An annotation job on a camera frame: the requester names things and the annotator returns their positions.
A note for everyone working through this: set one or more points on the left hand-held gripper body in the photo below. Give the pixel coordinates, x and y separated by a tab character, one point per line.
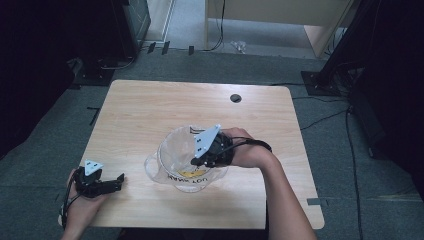
90	185

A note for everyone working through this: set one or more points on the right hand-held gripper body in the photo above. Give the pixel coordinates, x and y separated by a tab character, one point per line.
213	146

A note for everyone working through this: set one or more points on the clear smiley plastic bag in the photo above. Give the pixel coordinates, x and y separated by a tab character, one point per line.
191	174

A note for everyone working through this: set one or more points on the clear glass bowl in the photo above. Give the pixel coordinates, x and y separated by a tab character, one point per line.
175	150

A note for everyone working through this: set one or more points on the person's left hand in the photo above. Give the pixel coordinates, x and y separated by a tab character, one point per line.
81	210

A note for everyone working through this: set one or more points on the person's right hand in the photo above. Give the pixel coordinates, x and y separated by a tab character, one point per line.
248	153

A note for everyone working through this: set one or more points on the black table grommet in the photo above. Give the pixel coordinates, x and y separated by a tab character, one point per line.
235	98

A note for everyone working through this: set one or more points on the crumpled clear plastic scrap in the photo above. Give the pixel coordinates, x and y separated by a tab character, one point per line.
238	46

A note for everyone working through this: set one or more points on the black stand base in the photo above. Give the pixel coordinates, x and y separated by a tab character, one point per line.
95	73
321	83

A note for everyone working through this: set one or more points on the black cabinet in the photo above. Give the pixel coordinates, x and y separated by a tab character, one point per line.
131	23

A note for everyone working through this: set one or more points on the beige wooden furniture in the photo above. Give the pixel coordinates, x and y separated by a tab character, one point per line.
276	10

